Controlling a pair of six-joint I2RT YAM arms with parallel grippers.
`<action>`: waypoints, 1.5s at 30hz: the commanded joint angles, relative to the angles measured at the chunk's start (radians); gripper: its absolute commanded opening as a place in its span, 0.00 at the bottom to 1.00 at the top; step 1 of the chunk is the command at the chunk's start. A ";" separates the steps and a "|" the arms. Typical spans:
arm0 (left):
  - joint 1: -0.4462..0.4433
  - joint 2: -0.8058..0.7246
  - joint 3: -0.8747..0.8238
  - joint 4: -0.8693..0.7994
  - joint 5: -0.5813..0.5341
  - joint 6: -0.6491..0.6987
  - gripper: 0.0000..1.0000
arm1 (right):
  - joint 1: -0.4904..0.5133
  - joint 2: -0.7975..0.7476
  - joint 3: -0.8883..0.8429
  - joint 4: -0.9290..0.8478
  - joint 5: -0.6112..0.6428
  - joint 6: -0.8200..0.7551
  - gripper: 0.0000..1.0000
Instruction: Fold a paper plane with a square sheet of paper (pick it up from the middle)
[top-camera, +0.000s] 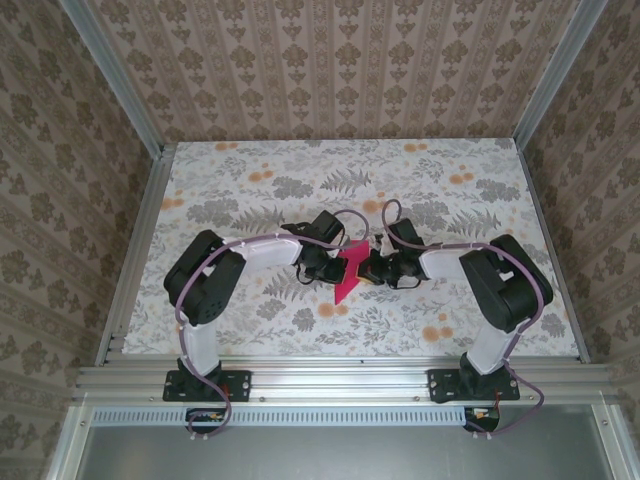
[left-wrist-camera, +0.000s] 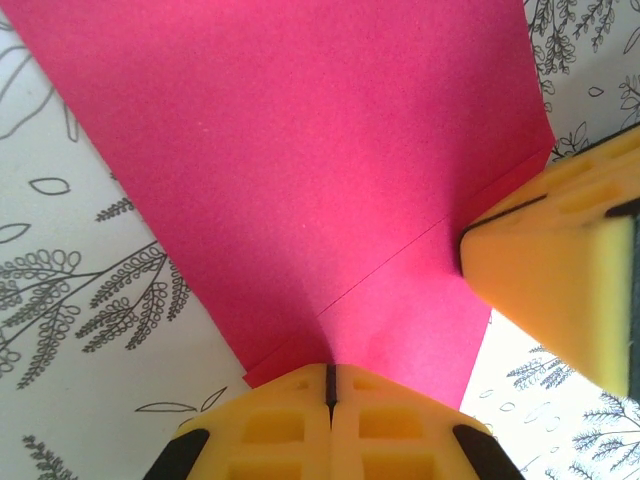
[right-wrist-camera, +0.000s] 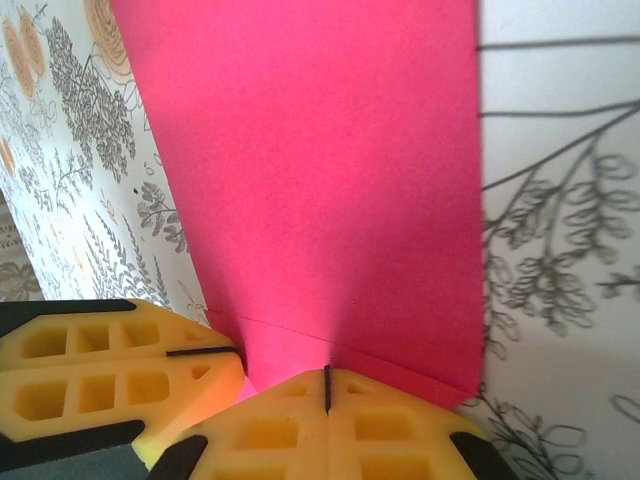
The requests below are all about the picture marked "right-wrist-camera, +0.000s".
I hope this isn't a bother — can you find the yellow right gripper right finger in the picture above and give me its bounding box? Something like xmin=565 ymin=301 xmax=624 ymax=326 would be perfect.
xmin=327 ymin=367 xmax=511 ymax=480

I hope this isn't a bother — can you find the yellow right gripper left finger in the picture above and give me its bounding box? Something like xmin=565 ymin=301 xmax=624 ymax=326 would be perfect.
xmin=149 ymin=367 xmax=329 ymax=480

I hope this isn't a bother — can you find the pink paper sheet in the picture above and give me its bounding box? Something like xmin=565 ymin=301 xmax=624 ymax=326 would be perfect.
xmin=108 ymin=0 xmax=485 ymax=410

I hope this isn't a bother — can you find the floral print table mat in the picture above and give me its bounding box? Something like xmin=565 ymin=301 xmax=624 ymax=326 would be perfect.
xmin=0 ymin=0 xmax=640 ymax=480

